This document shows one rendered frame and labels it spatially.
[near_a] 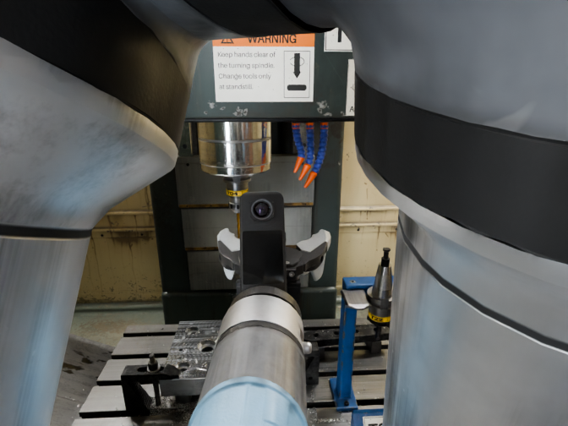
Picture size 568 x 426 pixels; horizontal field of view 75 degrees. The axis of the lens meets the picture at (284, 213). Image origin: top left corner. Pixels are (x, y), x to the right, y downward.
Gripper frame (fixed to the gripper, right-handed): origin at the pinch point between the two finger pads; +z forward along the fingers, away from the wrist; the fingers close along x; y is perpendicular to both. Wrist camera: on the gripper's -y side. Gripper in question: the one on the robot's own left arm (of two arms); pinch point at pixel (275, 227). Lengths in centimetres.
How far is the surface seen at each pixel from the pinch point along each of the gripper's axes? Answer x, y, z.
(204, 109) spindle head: -11.8, -15.5, 11.8
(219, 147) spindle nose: -12.4, -7.4, 24.8
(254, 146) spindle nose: -5.4, -7.4, 26.3
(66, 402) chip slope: -70, 78, 42
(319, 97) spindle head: 6.6, -17.3, 13.4
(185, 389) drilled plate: -23, 49, 20
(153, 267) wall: -66, 65, 111
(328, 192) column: 15, 18, 82
